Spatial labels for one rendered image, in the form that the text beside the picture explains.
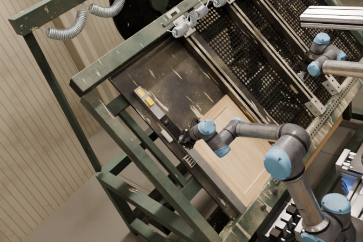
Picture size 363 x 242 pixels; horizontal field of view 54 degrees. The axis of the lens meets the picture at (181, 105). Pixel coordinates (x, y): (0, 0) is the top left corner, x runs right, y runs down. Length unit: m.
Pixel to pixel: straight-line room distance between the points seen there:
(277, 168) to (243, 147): 0.89
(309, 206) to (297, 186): 0.11
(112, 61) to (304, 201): 1.21
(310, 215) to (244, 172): 0.76
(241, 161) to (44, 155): 2.30
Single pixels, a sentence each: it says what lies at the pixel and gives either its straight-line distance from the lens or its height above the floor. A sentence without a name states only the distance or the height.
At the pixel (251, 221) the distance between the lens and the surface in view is 2.21.
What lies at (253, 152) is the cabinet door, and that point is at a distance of 2.32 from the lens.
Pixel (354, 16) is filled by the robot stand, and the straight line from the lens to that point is 1.40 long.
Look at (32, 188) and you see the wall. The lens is 4.03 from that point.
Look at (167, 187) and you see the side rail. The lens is 1.99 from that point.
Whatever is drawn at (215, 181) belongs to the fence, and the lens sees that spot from 2.12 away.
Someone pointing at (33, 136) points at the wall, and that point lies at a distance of 3.84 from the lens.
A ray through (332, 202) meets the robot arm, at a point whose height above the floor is 1.27.
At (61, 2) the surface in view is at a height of 2.16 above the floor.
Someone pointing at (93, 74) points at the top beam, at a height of 1.85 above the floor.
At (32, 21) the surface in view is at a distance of 2.20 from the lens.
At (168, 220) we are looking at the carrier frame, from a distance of 2.45.
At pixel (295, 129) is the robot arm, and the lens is 1.48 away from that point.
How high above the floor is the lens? 2.65
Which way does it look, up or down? 34 degrees down
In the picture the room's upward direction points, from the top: 20 degrees counter-clockwise
